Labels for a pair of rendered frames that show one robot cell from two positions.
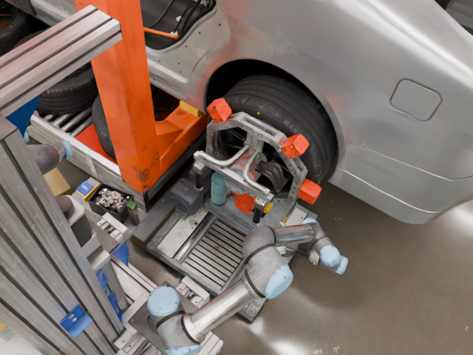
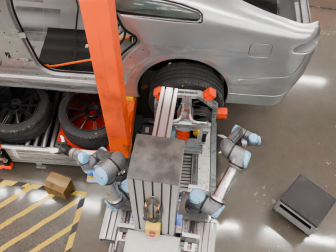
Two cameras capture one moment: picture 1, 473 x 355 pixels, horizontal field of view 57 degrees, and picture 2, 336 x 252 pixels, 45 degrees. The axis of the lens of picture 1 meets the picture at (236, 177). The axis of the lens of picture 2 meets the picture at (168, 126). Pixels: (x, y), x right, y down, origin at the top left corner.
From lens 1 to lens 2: 152 cm
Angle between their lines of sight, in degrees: 13
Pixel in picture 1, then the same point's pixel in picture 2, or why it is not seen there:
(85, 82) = (44, 110)
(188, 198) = not seen: hidden behind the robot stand
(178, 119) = not seen: hidden behind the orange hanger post
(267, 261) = (238, 152)
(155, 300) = (194, 197)
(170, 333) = (210, 206)
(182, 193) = not seen: hidden behind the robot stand
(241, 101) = (170, 83)
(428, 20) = (253, 15)
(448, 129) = (279, 56)
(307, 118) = (207, 77)
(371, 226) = (246, 114)
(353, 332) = (267, 174)
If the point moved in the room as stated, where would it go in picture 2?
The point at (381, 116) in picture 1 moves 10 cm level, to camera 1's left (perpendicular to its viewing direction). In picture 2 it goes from (246, 62) to (234, 65)
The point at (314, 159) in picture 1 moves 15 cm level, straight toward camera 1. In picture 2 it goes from (219, 95) to (222, 110)
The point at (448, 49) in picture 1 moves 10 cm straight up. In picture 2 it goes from (267, 25) to (270, 14)
